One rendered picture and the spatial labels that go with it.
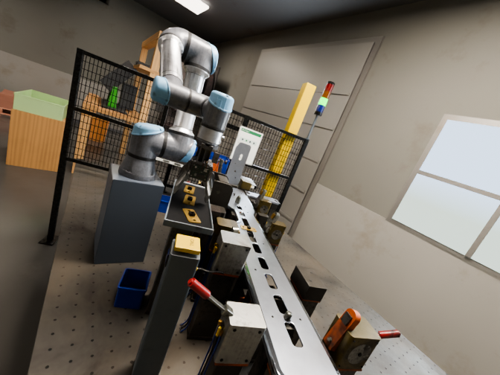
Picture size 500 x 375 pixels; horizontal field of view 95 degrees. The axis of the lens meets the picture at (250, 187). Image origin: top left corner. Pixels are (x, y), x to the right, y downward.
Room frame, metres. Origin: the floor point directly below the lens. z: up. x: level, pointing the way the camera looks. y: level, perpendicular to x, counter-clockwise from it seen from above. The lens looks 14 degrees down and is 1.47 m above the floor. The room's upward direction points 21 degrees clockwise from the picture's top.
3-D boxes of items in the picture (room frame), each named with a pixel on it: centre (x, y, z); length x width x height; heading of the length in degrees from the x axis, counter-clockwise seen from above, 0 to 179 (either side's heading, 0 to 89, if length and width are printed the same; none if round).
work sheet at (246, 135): (2.07, 0.16, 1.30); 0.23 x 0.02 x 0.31; 109
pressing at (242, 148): (1.77, 0.15, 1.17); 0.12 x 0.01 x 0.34; 109
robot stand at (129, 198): (0.96, 0.49, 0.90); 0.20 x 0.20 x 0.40; 38
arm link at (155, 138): (0.97, 0.48, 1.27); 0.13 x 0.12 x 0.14; 124
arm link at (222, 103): (0.74, 0.18, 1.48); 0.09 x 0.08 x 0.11; 34
